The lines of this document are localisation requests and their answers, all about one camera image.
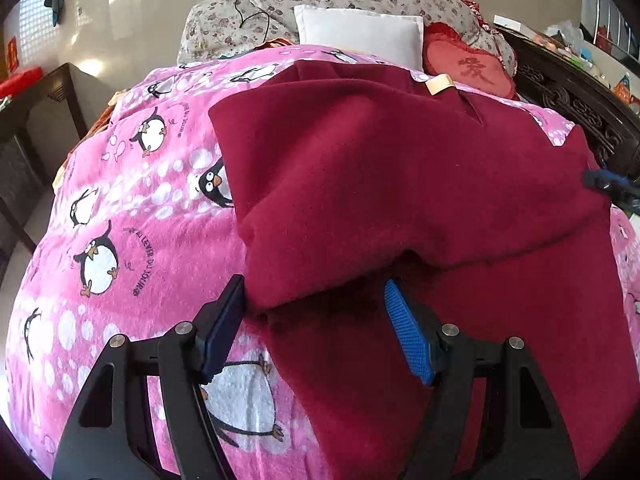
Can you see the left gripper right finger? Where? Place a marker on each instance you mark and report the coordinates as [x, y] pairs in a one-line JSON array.
[[491, 413]]

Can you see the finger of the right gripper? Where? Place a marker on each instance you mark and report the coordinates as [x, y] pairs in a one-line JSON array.
[[623, 193]]

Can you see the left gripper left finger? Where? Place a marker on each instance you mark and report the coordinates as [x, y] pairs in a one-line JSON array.
[[141, 413]]

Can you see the dark red fleece garment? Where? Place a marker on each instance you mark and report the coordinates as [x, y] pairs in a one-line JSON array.
[[344, 176]]

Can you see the dark carved wooden headboard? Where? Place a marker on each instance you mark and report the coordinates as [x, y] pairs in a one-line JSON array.
[[611, 128]]

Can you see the pink penguin blanket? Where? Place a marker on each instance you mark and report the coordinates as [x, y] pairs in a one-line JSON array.
[[143, 231]]

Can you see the red heart cushion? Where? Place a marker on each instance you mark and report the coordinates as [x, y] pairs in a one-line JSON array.
[[444, 52]]

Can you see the white square pillow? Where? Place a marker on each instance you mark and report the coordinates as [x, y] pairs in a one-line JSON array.
[[394, 38]]

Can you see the floral quilt pillow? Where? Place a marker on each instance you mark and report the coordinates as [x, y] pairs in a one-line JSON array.
[[227, 28]]

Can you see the dark wooden table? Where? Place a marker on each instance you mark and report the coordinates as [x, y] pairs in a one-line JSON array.
[[38, 130]]

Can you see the red box on table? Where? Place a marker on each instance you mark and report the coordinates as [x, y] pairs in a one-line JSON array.
[[20, 81]]

